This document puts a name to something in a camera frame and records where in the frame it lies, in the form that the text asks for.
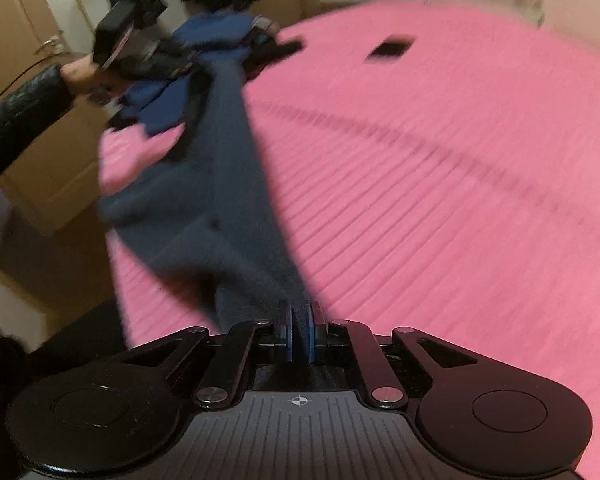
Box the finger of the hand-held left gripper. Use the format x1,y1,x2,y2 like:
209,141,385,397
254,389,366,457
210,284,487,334
244,39,306,82
251,16,282,47

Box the navy blue garment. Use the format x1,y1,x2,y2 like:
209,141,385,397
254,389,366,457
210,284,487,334
97,12,317,333

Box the small black flat object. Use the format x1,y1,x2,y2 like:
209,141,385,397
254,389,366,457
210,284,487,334
367,33,415,61

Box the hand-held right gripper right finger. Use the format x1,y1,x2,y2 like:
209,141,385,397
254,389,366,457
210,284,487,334
301,300,482,409

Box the person's left hand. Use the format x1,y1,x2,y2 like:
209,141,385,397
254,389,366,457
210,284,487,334
60,55,127,104

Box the metal door handle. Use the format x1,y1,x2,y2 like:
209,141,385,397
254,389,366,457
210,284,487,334
34,34,67,57

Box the pink ribbed blanket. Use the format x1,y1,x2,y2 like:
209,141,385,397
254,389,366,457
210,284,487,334
97,0,600,480

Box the person's left forearm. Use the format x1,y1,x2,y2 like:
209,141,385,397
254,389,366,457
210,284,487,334
0,64,77,198

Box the wooden wardrobe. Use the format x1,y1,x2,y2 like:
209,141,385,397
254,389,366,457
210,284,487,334
0,0,117,237

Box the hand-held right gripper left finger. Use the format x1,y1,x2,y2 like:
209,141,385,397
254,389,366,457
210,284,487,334
111,300,297,409

